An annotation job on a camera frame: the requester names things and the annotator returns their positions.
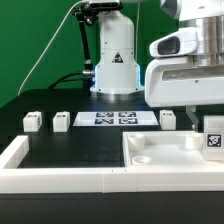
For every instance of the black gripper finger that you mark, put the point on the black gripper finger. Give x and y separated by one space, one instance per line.
191 112

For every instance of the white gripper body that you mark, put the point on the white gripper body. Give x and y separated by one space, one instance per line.
177 82

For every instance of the white square tabletop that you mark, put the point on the white square tabletop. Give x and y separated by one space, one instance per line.
164 148

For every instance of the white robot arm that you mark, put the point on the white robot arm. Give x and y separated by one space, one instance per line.
117 73

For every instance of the white marker sheet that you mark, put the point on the white marker sheet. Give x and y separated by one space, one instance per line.
117 118

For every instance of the white U-shaped obstacle fence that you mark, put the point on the white U-shaped obstacle fence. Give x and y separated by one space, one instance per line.
93 180

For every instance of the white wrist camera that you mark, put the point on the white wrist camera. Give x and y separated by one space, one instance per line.
182 42

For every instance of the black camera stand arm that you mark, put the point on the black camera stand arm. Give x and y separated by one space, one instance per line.
88 65

